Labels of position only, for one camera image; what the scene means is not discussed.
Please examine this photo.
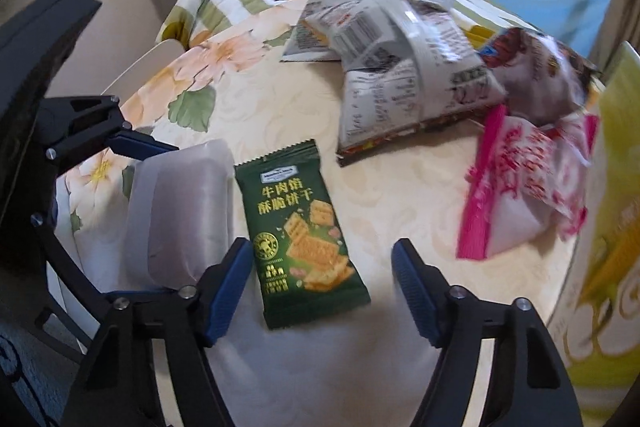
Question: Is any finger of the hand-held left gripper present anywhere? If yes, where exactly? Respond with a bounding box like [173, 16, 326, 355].
[30, 214, 179, 305]
[35, 96, 179, 164]

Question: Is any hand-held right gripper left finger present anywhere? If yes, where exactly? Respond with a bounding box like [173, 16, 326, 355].
[60, 238, 254, 427]

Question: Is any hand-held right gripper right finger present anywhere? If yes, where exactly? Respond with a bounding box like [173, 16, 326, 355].
[391, 238, 583, 427]

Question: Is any white translucent snack packet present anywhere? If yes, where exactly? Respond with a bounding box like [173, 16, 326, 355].
[122, 138, 236, 289]

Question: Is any dark green biscuit packet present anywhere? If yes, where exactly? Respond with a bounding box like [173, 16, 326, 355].
[234, 138, 372, 332]

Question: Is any floral folding table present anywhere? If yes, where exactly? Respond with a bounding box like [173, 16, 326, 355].
[52, 14, 596, 427]

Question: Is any blue patterned rug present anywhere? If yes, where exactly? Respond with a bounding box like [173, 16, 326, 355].
[0, 321, 77, 427]

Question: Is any pink patterned snack packet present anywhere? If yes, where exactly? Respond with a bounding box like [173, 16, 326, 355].
[456, 104, 600, 262]

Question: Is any blue-topped grey snack packet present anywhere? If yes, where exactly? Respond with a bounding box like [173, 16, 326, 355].
[280, 0, 415, 64]

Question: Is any large grey snack packet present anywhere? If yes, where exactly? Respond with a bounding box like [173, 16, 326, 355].
[335, 0, 509, 168]

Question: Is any purple cartoon snack packet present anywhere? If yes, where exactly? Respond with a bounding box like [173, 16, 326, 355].
[477, 27, 603, 128]

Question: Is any beige curtain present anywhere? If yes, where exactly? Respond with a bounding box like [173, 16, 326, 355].
[589, 0, 632, 64]

